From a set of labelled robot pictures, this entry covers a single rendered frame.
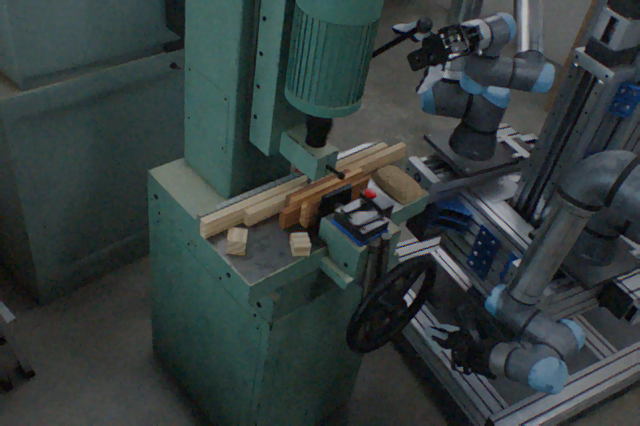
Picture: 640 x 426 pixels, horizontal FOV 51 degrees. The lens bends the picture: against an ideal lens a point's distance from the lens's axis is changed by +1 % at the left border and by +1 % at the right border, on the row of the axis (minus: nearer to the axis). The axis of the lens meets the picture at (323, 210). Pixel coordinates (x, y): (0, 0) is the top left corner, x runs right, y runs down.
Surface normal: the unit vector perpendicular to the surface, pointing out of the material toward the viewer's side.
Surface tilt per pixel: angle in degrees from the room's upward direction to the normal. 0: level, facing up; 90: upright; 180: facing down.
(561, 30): 90
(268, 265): 0
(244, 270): 0
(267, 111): 90
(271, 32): 90
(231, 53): 90
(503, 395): 0
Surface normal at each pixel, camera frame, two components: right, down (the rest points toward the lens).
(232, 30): -0.74, 0.35
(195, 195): 0.15, -0.75
